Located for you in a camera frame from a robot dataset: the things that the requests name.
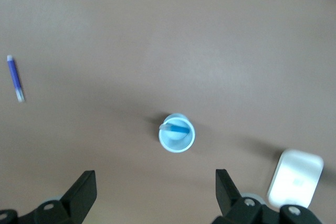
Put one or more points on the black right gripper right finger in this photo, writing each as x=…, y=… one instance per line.
x=233, y=205

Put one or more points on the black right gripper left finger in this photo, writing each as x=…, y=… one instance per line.
x=76, y=197

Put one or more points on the blue marker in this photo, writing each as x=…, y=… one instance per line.
x=178, y=129

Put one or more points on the white lamp stand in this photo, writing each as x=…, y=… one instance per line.
x=294, y=179

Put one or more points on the light blue mesh cup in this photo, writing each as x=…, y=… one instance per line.
x=177, y=142

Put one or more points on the purple marker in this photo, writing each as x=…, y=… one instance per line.
x=15, y=77

